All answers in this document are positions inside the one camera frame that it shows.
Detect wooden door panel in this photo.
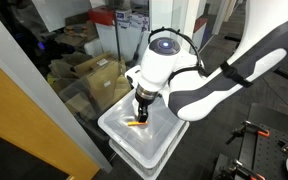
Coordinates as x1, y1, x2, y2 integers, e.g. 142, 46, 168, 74
0, 53, 101, 180

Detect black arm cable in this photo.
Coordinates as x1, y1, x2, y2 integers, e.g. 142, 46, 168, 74
148, 27, 206, 77

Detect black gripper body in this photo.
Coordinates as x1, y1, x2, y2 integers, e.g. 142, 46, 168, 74
134, 85, 160, 110

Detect cardboard boxes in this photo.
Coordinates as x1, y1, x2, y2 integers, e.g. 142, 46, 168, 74
85, 61, 132, 111

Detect black velcro strap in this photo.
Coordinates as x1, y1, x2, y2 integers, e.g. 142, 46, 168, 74
219, 61, 254, 89

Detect white printed boxes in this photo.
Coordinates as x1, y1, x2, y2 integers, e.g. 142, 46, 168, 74
115, 8, 151, 32

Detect black clamp orange handle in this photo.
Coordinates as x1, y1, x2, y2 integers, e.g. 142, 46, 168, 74
225, 120, 271, 145
215, 159, 267, 180

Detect grey plastic storage bin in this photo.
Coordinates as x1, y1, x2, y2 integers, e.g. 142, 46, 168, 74
108, 121, 190, 180

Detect black breadboard table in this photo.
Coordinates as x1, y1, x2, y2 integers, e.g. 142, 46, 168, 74
213, 103, 288, 180

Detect white cabinet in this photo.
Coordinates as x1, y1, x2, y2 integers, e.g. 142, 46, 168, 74
95, 22, 152, 63

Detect flat brown cardboard box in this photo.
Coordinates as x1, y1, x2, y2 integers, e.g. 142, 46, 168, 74
73, 52, 119, 78

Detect red box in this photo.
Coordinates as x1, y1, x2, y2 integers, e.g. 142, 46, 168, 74
87, 5, 116, 27

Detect orange highlighter marker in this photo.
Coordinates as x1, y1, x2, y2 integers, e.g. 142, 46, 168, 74
127, 121, 149, 127

